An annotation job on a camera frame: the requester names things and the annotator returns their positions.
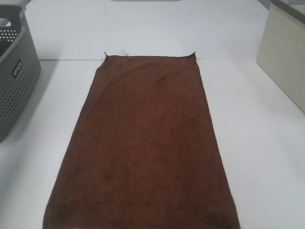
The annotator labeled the beige storage box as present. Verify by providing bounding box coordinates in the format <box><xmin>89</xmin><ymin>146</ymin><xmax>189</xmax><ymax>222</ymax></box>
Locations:
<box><xmin>256</xmin><ymin>0</ymin><xmax>305</xmax><ymax>111</ymax></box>

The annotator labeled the grey perforated plastic basket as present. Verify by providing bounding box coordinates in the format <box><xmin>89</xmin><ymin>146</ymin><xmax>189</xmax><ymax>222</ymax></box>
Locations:
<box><xmin>0</xmin><ymin>4</ymin><xmax>41</xmax><ymax>141</ymax></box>

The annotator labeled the brown towel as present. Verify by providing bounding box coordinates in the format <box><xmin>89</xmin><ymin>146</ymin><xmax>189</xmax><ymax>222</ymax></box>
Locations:
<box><xmin>42</xmin><ymin>54</ymin><xmax>240</xmax><ymax>229</ymax></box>

